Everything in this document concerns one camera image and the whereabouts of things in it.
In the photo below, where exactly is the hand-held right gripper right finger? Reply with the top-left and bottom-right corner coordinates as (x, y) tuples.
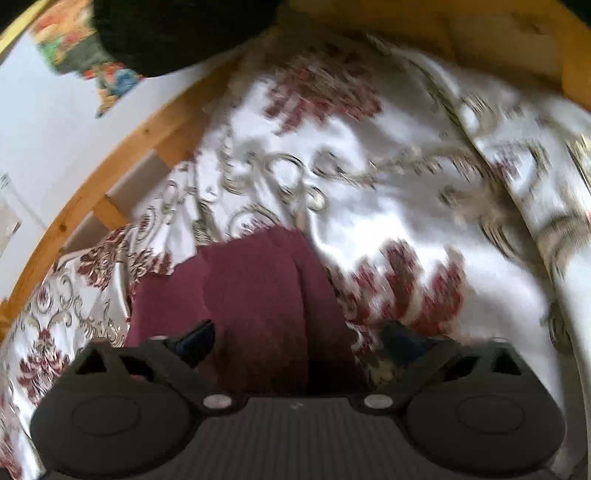
(362, 320), (527, 411)

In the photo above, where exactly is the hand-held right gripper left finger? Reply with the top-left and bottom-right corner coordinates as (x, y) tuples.
(74, 318), (239, 412)

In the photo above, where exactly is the maroon long-sleeve shirt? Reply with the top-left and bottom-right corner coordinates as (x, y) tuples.
(124, 227), (370, 398)

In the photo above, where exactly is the floral satin bedspread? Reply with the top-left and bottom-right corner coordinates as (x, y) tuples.
(0, 32), (591, 480)

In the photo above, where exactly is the black quilted jacket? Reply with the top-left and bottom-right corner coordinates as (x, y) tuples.
(92, 0), (296, 80)

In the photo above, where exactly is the wooden bed frame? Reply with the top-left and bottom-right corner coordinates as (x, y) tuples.
(0, 0), (591, 340)

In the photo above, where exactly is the colourful flower wall poster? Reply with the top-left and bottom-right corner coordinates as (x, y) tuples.
(30, 0), (145, 118)

